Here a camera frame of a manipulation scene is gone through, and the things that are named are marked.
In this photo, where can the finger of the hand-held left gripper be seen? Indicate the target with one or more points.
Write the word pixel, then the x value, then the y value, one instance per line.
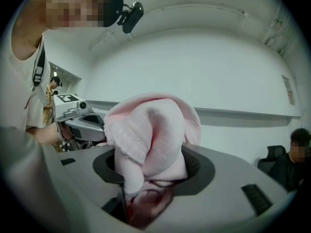
pixel 90 127

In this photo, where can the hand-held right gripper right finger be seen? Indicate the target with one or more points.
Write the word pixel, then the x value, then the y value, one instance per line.
pixel 230 186

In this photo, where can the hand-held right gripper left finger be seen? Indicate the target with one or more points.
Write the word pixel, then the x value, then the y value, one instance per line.
pixel 82 173

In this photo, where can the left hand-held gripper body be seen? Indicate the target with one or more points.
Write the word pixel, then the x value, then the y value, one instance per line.
pixel 70 105

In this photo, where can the pink garment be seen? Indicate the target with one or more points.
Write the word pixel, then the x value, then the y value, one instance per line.
pixel 150 135

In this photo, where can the person's left forearm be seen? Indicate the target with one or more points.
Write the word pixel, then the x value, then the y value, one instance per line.
pixel 46 135

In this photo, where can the person's left hand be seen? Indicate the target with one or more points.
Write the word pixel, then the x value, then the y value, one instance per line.
pixel 66 132

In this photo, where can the person's white shirt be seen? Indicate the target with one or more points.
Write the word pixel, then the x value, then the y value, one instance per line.
pixel 17 93

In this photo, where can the black mesh office chair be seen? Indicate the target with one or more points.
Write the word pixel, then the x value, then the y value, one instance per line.
pixel 274 152

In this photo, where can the person's head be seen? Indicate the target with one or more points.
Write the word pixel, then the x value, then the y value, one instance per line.
pixel 24 33

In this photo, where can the black head-mounted camera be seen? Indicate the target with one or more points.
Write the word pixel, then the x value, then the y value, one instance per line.
pixel 132 16

